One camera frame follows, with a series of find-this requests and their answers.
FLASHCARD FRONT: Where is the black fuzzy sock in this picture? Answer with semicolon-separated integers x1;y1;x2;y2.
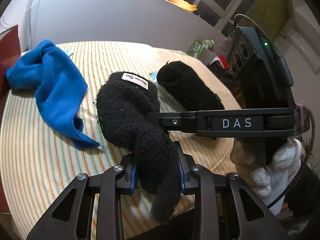
96;72;181;222

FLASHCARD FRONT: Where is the dark red cardboard box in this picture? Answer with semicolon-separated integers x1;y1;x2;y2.
0;24;22;95

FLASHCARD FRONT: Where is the clear blue plastic packet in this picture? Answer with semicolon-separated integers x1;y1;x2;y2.
149;72;169;103

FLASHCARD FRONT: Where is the striped yellow table cloth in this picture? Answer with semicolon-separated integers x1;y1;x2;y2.
1;41;240;239

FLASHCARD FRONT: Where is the black fabric pouch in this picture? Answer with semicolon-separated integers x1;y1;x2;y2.
157;61;225;111

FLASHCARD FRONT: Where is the right hand in white glove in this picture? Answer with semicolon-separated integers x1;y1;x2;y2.
230;138;303;205

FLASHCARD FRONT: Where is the green white paper bag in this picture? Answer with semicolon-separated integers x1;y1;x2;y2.
187;40;214;58

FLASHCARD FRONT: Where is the yellow fruit bowl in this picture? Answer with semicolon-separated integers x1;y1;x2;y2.
168;0;197;12

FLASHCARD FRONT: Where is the blue fleece cloth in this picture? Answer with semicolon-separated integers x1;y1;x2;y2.
5;40;100;150

